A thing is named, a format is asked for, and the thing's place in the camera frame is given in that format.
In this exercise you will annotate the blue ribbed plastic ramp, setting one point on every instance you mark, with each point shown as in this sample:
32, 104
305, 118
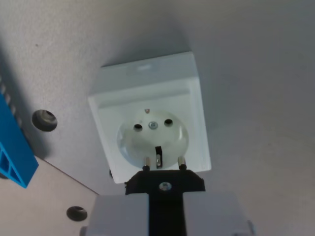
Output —
17, 157

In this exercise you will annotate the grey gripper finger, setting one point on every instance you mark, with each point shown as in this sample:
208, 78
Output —
214, 216
120, 216

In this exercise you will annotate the white wall socket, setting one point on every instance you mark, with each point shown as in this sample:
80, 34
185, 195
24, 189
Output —
150, 98

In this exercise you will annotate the black two-pin power plug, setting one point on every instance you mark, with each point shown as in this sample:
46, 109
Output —
166, 209

